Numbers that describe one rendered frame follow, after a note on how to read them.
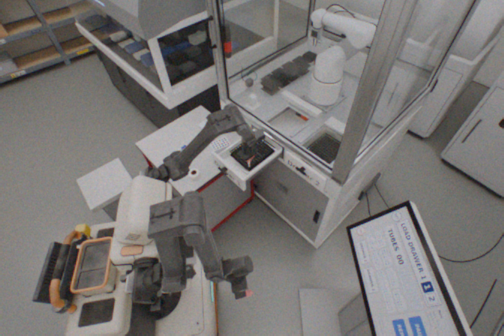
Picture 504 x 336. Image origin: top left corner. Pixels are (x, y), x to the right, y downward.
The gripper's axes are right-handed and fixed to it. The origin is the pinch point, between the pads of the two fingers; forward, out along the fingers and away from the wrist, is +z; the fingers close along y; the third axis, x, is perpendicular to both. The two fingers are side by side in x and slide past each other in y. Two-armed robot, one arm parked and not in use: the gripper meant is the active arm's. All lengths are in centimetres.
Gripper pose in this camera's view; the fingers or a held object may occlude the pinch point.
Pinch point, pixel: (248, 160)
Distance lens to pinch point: 157.7
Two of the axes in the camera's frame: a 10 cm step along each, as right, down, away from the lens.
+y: -7.3, 5.4, -4.2
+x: 6.8, 5.4, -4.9
